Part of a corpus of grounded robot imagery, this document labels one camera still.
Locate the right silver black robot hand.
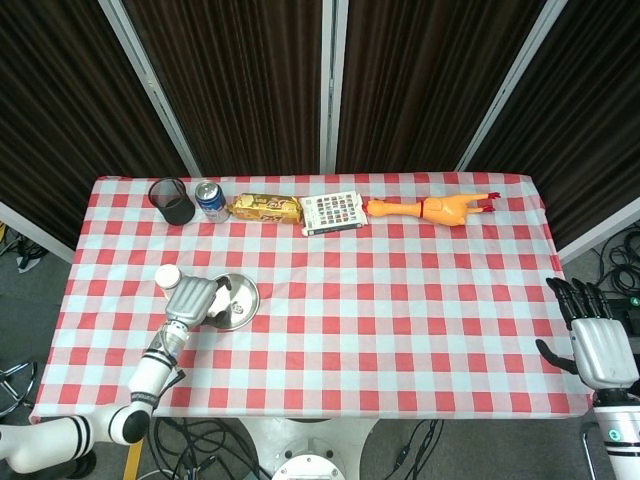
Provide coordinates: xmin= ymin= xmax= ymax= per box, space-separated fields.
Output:
xmin=534 ymin=277 xmax=640 ymax=391

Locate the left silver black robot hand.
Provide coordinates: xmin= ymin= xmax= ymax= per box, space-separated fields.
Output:
xmin=164 ymin=273 xmax=234 ymax=331

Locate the white paper cup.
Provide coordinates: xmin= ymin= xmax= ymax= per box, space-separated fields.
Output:
xmin=153 ymin=264 xmax=184 ymax=301

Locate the silver metal plate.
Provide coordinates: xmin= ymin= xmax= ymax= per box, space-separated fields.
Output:
xmin=208 ymin=271 xmax=261 ymax=332

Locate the black power strip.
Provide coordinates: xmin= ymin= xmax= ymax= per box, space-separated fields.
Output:
xmin=607 ymin=294 xmax=640 ymax=326

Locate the black mesh pen holder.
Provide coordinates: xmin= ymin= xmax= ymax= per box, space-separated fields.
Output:
xmin=148 ymin=177 xmax=196 ymax=227

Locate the blue soda can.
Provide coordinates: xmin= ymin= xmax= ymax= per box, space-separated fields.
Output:
xmin=194 ymin=180 xmax=232 ymax=224

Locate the yellow snack packet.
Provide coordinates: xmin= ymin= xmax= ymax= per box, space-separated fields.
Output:
xmin=227 ymin=193 xmax=305 ymax=225

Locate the red white checkered tablecloth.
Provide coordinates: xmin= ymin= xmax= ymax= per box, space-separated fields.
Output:
xmin=29 ymin=172 xmax=594 ymax=420

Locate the white patterned box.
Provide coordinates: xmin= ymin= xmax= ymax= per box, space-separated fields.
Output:
xmin=298 ymin=190 xmax=370 ymax=237

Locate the yellow floor tape strip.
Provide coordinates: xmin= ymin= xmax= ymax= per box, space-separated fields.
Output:
xmin=123 ymin=439 xmax=150 ymax=480

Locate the black chrome stool base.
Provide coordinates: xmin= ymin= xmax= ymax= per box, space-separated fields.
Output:
xmin=0 ymin=359 xmax=39 ymax=419

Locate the yellow rubber chicken toy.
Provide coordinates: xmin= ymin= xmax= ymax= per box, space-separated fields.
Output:
xmin=362 ymin=191 xmax=503 ymax=228

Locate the dark ribbed partition panel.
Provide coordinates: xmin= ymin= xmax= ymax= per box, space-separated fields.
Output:
xmin=468 ymin=0 xmax=640 ymax=250
xmin=122 ymin=0 xmax=325 ymax=177
xmin=0 ymin=0 xmax=190 ymax=250
xmin=335 ymin=0 xmax=545 ymax=175

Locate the black floor cable bundle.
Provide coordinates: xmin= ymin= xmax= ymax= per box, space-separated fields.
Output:
xmin=592 ymin=222 xmax=640 ymax=301
xmin=392 ymin=419 xmax=446 ymax=469
xmin=149 ymin=418 xmax=271 ymax=480

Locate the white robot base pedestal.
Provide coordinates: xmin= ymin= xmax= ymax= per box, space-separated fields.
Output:
xmin=234 ymin=417 xmax=381 ymax=480

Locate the grey aluminium partition post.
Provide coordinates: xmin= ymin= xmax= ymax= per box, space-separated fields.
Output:
xmin=455 ymin=0 xmax=569 ymax=173
xmin=319 ymin=0 xmax=350 ymax=175
xmin=98 ymin=0 xmax=202 ymax=177

